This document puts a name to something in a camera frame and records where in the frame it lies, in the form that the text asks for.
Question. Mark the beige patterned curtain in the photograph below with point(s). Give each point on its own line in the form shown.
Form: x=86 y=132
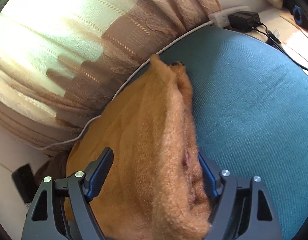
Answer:
x=68 y=42

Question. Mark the cream sheet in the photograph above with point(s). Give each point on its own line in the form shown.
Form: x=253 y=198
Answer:
x=294 y=42

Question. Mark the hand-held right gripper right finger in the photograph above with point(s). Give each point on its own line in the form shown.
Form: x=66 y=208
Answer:
x=209 y=177

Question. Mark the black object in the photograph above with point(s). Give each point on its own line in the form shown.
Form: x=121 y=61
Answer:
x=22 y=180

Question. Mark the dark blue cloth item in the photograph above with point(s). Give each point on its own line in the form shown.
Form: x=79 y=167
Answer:
x=296 y=11

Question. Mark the white power strip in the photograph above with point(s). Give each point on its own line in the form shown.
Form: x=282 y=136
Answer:
x=220 y=17

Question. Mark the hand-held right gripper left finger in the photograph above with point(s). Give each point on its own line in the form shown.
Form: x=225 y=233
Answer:
x=97 y=180

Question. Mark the mustard fuzzy sweater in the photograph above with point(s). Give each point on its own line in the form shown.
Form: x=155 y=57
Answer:
x=144 y=142

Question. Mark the black power adapter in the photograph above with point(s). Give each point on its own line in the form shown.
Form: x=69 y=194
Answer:
x=241 y=21

